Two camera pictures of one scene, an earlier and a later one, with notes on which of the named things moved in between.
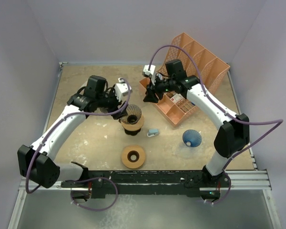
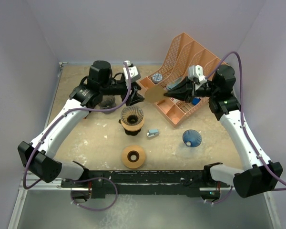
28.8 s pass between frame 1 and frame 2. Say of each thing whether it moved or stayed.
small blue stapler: stayed
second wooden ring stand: stayed
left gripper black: moved
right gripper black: moved
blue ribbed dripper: stayed
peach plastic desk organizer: stayed
